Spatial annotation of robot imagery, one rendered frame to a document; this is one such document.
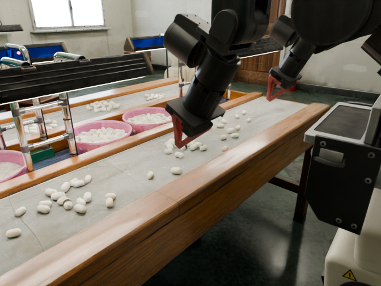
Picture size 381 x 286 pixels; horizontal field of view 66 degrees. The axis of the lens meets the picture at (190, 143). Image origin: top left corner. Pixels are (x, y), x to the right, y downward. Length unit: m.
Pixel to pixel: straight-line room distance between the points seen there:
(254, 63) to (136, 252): 5.21
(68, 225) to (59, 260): 0.15
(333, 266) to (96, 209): 0.58
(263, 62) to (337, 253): 5.16
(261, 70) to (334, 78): 1.24
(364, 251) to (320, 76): 4.91
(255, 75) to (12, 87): 5.22
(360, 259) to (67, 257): 0.57
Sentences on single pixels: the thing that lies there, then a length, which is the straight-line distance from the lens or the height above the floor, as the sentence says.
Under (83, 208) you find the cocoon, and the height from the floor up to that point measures 0.76.
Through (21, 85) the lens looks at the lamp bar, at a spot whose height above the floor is 1.07.
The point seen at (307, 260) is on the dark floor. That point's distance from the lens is 1.83.
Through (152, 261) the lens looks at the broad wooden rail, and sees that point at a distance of 0.84.
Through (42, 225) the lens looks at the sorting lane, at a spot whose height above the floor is 0.74.
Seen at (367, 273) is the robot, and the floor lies 0.80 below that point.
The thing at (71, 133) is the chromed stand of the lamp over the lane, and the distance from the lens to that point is 1.10.
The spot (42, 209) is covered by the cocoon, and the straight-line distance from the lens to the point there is 0.89.
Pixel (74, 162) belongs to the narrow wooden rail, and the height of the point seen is 0.76.
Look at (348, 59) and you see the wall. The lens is 5.33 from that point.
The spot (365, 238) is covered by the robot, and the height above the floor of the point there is 0.87.
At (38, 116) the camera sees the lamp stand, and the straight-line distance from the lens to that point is 1.30.
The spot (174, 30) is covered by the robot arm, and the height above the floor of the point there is 1.20.
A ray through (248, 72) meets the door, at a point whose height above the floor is 0.20.
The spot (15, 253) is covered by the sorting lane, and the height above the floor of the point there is 0.74.
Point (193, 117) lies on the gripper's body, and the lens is 0.48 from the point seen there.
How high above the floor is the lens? 1.23
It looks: 24 degrees down
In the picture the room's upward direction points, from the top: straight up
